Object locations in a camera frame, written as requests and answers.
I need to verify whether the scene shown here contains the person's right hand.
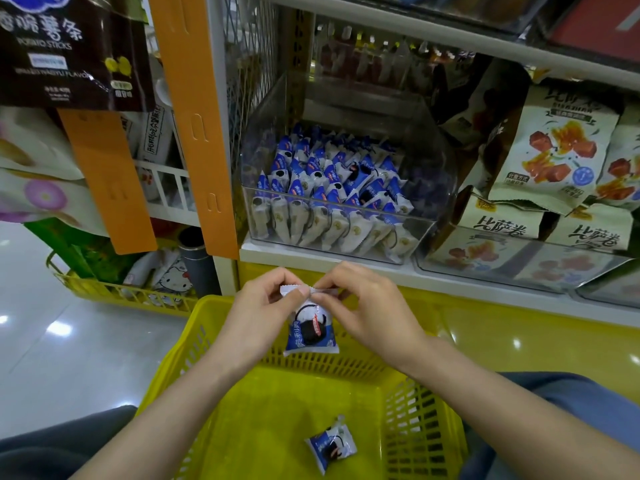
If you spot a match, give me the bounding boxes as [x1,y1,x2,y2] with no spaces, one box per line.
[312,261,436,376]

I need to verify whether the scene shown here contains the person's left hand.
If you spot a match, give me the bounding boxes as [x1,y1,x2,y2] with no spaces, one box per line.
[210,267,311,381]

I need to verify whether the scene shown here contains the yellow plastic shopping basket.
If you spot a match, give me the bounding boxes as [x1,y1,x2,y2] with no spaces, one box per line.
[138,295,469,480]

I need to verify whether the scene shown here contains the pile of blue snack packets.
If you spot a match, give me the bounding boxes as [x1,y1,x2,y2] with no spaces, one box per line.
[250,125,421,264]

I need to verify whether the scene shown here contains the person's right forearm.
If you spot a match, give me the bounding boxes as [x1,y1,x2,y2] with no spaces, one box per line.
[405,343,640,480]

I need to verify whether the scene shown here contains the person's left forearm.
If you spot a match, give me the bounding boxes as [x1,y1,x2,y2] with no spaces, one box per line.
[70,353,253,480]

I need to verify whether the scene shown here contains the yellow floor basket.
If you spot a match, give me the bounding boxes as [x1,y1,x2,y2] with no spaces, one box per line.
[45,251,201,316]

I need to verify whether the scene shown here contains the store shelf with yellow base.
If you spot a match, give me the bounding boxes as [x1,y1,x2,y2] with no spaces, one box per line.
[148,0,640,406]

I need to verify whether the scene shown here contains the green snack bags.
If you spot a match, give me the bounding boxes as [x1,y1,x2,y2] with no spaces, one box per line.
[25,217,136,284]

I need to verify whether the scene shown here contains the dark grey cylinder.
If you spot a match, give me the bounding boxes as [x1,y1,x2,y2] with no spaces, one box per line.
[178,227,221,298]

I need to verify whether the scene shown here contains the white cartoon print packet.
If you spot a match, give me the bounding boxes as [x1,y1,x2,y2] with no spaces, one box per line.
[125,249,194,294]

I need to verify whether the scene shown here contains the clear plastic bin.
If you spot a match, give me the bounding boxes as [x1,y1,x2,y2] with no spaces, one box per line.
[415,225,631,294]
[238,75,459,266]

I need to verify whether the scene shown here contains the orange hanging strip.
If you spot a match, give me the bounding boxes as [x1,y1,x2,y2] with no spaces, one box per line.
[57,107,159,256]

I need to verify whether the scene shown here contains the white card packet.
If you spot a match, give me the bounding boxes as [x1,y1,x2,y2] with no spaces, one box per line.
[138,107,176,164]

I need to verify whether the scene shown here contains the grey trousers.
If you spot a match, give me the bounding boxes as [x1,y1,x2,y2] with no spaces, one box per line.
[0,373,640,480]

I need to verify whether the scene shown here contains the row of fruit print bags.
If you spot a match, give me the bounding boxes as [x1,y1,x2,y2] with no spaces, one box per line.
[420,85,640,306]

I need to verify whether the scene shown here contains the row of small brown packets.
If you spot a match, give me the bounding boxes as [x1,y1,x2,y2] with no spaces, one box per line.
[312,19,471,96]

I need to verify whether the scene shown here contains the black potato stick bag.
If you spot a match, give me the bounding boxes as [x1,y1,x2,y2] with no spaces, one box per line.
[0,0,153,111]

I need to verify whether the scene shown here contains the red price sign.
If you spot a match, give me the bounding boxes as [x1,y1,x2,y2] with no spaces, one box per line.
[548,0,640,64]

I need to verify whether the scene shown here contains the white wire rack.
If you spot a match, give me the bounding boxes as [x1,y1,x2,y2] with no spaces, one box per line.
[135,159,201,228]

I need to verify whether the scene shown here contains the orange shelf post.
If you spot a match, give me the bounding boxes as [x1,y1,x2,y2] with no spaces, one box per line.
[148,0,241,260]

